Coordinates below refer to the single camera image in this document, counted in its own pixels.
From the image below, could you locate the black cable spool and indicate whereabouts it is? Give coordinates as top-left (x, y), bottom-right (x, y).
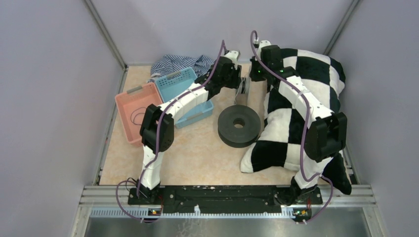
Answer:
top-left (217, 105), bottom-right (261, 148)

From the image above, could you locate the grey cable spool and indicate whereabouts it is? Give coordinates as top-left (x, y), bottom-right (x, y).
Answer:
top-left (234, 66), bottom-right (251, 106)

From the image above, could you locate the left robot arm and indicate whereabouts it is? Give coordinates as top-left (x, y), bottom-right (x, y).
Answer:
top-left (136, 51), bottom-right (241, 204)

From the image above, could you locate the blue white striped cloth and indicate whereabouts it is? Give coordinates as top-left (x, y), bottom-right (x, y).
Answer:
top-left (147, 54), bottom-right (215, 82)

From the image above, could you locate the blue perforated plastic basket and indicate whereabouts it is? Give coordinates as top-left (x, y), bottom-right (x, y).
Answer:
top-left (155, 67), bottom-right (214, 129)

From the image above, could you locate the black white checkered pillow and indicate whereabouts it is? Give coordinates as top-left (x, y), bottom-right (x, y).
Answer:
top-left (240, 48), bottom-right (353, 196)

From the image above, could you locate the pink perforated plastic basket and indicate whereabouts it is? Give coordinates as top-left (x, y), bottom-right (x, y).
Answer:
top-left (115, 82), bottom-right (163, 147)

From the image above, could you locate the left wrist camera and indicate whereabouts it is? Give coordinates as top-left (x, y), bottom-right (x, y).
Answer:
top-left (224, 50), bottom-right (241, 64)

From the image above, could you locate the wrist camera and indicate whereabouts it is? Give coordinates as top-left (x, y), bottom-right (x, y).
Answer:
top-left (224, 50), bottom-right (241, 64)
top-left (253, 38), bottom-right (272, 54)

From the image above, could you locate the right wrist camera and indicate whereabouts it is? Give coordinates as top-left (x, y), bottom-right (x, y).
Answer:
top-left (253, 38), bottom-right (272, 54)

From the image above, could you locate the black cable in pink basket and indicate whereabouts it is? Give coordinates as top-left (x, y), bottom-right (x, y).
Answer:
top-left (130, 106), bottom-right (148, 126)

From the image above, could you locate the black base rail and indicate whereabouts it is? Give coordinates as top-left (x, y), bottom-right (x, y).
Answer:
top-left (127, 185), bottom-right (323, 215)

